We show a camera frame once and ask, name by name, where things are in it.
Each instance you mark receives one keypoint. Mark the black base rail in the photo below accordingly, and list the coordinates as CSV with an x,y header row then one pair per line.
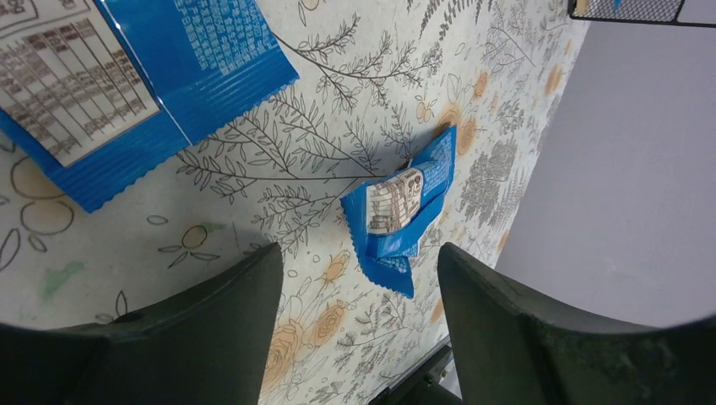
x,y
423,384

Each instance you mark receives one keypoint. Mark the blue candy bag long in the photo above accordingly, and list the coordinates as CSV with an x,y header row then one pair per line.
x,y
98,93

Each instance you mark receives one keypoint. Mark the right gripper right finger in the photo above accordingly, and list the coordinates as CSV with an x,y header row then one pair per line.
x,y
514,345

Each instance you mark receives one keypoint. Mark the floral table mat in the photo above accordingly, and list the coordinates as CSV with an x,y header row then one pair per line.
x,y
377,80

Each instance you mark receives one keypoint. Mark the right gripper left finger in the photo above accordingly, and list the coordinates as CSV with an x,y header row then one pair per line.
x,y
206,345

